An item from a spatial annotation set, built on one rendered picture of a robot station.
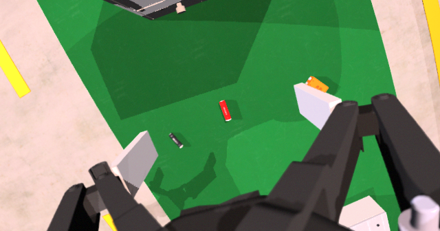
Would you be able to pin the black battery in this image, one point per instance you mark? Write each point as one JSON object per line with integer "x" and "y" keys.
{"x": 176, "y": 140}

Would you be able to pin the red aa battery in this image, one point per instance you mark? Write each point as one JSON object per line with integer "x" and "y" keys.
{"x": 225, "y": 110}

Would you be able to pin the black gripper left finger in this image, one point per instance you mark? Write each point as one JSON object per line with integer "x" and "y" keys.
{"x": 115, "y": 188}

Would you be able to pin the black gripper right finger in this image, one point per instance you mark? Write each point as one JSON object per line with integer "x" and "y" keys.
{"x": 321, "y": 181}

